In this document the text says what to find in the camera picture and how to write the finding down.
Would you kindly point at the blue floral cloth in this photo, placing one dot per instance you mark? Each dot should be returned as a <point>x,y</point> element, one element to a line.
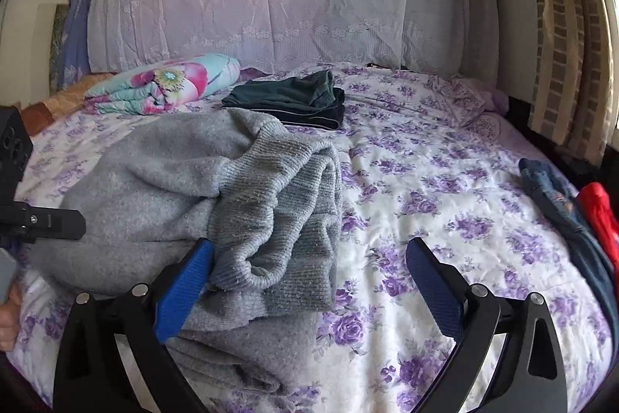
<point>80,31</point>

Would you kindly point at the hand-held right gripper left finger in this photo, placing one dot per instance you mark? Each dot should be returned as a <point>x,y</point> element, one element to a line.
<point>186,292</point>

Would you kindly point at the folded dark green pants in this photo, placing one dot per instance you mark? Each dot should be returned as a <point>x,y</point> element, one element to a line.
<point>285,96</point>

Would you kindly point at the person's left hand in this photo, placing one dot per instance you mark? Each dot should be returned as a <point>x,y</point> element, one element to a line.
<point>8,321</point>

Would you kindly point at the purple floral pillow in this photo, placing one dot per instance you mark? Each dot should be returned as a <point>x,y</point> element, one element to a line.
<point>464,98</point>

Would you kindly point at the orange cloth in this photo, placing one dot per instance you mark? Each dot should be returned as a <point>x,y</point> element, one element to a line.
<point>63,96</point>

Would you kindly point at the grey knitted sweater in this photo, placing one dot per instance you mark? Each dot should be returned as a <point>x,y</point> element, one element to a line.
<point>145,190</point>

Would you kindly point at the folded floral blanket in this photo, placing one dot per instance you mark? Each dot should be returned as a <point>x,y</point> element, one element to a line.
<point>159,84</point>

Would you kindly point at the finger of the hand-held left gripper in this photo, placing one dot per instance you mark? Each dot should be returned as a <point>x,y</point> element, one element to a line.
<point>58,224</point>

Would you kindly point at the purple floral bed sheet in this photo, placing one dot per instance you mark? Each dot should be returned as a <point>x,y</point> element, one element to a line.
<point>435,200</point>

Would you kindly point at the red garment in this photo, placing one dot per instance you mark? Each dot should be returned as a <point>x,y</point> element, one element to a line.
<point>599,214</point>

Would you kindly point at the blue jeans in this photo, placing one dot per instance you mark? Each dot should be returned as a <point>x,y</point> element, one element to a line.
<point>556,205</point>

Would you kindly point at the beige checked curtain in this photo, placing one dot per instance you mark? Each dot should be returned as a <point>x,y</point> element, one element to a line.
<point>566,31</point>

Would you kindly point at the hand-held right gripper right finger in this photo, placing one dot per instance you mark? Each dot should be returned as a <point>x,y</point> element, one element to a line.
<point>435,297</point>

